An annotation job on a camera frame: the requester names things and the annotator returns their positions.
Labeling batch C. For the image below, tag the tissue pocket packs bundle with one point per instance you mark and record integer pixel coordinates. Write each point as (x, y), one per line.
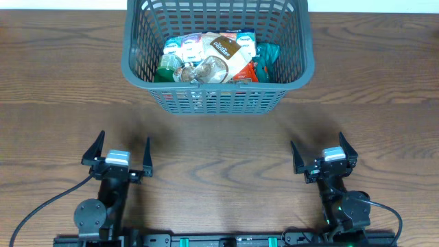
(189, 49)

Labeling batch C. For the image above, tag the red spaghetti packet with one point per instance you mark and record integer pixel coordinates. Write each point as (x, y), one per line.
(247, 74)

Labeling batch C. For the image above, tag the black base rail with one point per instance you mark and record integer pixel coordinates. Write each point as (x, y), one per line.
(286, 239)

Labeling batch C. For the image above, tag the green tin can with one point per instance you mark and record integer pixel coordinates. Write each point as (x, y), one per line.
(167, 66)

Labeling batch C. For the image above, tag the grey plastic lattice basket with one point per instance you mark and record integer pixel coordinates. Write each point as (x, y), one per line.
(149, 24)

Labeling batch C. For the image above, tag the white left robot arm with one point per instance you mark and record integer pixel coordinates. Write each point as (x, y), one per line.
(99, 220)

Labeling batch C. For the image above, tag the beige bread bag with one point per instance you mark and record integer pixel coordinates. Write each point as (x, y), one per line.
(223, 59)

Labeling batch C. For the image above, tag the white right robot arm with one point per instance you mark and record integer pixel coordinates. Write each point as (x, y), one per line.
(344, 211)

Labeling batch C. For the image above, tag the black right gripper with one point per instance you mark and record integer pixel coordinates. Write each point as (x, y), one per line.
(312, 173)

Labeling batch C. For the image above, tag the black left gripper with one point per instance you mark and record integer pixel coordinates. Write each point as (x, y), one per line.
(94, 160)

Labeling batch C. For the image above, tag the green snack multipack bag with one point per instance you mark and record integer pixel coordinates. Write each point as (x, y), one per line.
(266, 56)

